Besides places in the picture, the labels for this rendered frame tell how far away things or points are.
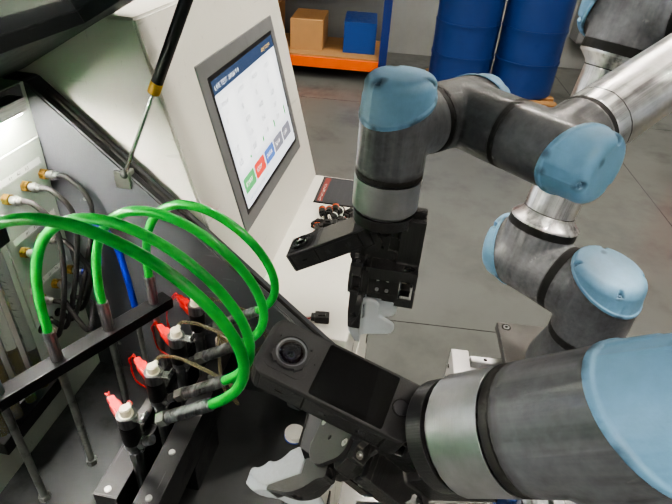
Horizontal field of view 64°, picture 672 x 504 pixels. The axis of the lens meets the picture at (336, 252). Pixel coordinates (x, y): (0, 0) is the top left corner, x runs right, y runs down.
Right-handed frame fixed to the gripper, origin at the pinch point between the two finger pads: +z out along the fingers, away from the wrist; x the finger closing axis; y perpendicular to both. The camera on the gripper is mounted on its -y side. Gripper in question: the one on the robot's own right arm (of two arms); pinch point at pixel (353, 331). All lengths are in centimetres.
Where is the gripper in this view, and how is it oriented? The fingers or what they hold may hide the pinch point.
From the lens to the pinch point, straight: 74.6
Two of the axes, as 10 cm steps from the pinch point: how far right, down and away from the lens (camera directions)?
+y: 9.8, 1.5, -1.2
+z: -0.6, 8.2, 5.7
